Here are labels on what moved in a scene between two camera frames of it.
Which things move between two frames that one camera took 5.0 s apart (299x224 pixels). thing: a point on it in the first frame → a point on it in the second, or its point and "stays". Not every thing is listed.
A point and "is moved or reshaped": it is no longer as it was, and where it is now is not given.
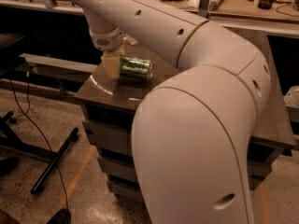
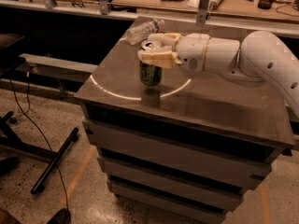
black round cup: (265, 2) stays
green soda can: (135, 68) is moved or reshaped
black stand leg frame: (9, 138) stays
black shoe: (62, 217) stays
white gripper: (107, 41) → (192, 51)
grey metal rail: (56, 67) stays
